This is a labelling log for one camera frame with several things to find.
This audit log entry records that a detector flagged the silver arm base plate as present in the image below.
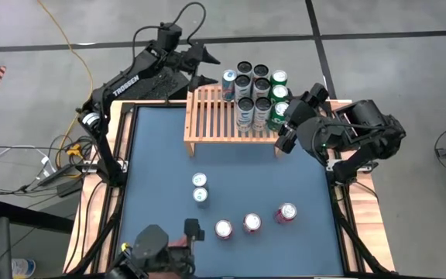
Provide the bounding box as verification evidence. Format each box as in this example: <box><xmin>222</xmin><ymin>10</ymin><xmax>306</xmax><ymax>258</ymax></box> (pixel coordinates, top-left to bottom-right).
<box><xmin>80</xmin><ymin>160</ymin><xmax>105</xmax><ymax>174</ymax></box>

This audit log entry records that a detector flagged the black handheld camera rig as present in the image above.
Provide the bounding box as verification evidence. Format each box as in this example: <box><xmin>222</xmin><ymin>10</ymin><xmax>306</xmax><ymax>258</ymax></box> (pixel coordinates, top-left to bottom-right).
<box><xmin>105</xmin><ymin>219</ymin><xmax>207</xmax><ymax>279</ymax></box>

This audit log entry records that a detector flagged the white blue yellow container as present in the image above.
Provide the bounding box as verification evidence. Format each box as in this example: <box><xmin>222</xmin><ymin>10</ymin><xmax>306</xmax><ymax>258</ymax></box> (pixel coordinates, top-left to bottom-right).
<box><xmin>11</xmin><ymin>257</ymin><xmax>37</xmax><ymax>279</ymax></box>

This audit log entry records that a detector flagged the yellow power plug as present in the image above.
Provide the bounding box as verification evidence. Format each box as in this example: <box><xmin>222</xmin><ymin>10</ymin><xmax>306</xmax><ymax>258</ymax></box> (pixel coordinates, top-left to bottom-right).
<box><xmin>66</xmin><ymin>143</ymin><xmax>83</xmax><ymax>158</ymax></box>

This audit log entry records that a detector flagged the green Sprite can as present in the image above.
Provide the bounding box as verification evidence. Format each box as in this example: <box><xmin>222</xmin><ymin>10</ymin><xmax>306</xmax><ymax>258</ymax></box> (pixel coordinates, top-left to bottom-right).
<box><xmin>269</xmin><ymin>69</ymin><xmax>289</xmax><ymax>88</ymax></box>
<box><xmin>270</xmin><ymin>84</ymin><xmax>290</xmax><ymax>105</ymax></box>
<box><xmin>266</xmin><ymin>101</ymin><xmax>290</xmax><ymax>132</ymax></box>

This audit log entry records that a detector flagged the black mesh case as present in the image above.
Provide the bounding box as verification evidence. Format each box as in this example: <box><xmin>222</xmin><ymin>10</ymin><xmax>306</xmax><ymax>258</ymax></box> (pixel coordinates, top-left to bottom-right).
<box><xmin>120</xmin><ymin>65</ymin><xmax>192</xmax><ymax>102</ymax></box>

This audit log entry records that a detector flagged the white Celsius can yellow band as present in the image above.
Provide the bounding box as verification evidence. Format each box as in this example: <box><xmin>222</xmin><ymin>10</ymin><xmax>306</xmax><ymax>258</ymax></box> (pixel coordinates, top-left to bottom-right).
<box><xmin>252</xmin><ymin>76</ymin><xmax>272</xmax><ymax>100</ymax></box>
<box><xmin>252</xmin><ymin>64</ymin><xmax>271</xmax><ymax>81</ymax></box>
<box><xmin>252</xmin><ymin>95</ymin><xmax>273</xmax><ymax>132</ymax></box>

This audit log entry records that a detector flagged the black floor bar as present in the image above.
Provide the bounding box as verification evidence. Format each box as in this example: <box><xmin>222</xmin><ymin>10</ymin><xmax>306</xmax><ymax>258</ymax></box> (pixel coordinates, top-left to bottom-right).
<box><xmin>0</xmin><ymin>199</ymin><xmax>75</xmax><ymax>235</ymax></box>

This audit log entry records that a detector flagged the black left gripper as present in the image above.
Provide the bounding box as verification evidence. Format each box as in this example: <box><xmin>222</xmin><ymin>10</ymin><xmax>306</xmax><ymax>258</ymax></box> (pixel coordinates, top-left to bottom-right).
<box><xmin>166</xmin><ymin>43</ymin><xmax>221</xmax><ymax>92</ymax></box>

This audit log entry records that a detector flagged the black power strip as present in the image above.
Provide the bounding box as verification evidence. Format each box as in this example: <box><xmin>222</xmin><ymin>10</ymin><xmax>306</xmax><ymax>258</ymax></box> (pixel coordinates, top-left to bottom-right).
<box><xmin>36</xmin><ymin>162</ymin><xmax>106</xmax><ymax>187</ymax></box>

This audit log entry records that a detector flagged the black power brick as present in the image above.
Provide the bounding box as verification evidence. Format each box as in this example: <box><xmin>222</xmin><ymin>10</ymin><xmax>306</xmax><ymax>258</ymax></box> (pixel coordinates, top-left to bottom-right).
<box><xmin>57</xmin><ymin>181</ymin><xmax>83</xmax><ymax>197</ymax></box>

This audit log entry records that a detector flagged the wooden slatted shelf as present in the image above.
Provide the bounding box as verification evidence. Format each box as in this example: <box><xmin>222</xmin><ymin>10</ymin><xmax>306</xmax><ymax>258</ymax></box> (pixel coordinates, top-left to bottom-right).
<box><xmin>183</xmin><ymin>85</ymin><xmax>290</xmax><ymax>158</ymax></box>

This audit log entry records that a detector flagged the black aluminium table frame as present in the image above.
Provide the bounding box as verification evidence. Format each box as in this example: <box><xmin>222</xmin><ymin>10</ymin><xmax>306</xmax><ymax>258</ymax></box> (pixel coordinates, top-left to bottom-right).
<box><xmin>64</xmin><ymin>98</ymin><xmax>396</xmax><ymax>279</ymax></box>

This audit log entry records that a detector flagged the red Star Wars cola can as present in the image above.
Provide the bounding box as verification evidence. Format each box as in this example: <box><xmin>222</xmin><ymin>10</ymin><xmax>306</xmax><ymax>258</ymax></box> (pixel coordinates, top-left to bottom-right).
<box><xmin>214</xmin><ymin>219</ymin><xmax>234</xmax><ymax>240</ymax></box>

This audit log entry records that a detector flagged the white charger cable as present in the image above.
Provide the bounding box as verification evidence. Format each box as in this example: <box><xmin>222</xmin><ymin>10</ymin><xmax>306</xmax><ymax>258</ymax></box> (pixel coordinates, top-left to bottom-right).
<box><xmin>0</xmin><ymin>145</ymin><xmax>57</xmax><ymax>175</ymax></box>

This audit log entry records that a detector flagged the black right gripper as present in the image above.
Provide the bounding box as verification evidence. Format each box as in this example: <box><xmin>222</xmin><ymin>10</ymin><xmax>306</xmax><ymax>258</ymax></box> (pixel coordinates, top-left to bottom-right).
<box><xmin>273</xmin><ymin>82</ymin><xmax>348</xmax><ymax>156</ymax></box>

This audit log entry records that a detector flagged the yellow extension cable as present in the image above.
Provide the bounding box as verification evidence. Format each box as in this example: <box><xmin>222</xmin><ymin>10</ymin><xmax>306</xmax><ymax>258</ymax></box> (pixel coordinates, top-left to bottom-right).
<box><xmin>36</xmin><ymin>0</ymin><xmax>94</xmax><ymax>168</ymax></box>

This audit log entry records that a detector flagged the white Celsius can blue band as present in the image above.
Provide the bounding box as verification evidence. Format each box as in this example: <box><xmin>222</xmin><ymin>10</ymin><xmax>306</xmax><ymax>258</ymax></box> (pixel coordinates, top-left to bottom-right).
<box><xmin>236</xmin><ymin>60</ymin><xmax>254</xmax><ymax>78</ymax></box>
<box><xmin>235</xmin><ymin>73</ymin><xmax>253</xmax><ymax>100</ymax></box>
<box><xmin>236</xmin><ymin>96</ymin><xmax>256</xmax><ymax>132</ymax></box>

